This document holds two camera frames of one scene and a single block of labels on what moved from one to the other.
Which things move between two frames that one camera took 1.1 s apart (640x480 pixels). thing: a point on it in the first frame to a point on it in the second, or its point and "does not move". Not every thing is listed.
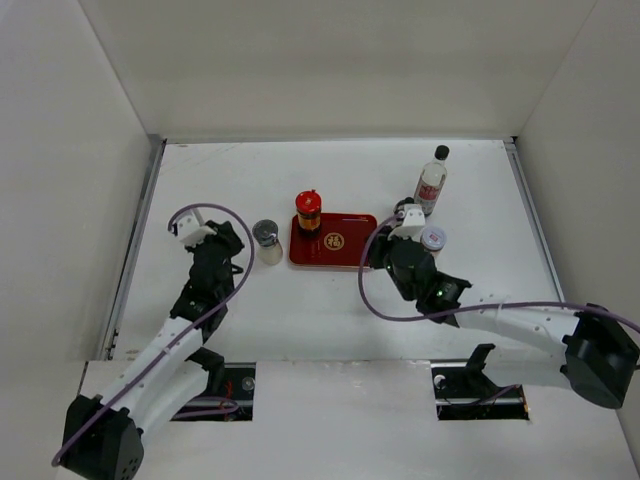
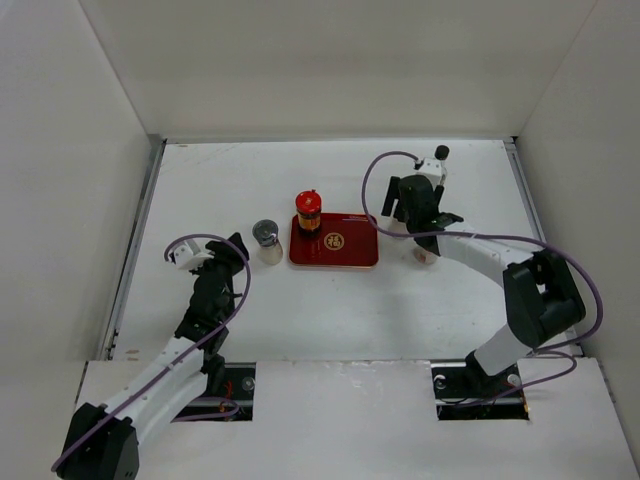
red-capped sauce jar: (308, 209) does not move
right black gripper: (379, 244) to (394, 193)
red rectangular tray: (341, 242) does not move
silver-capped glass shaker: (265, 233) does not move
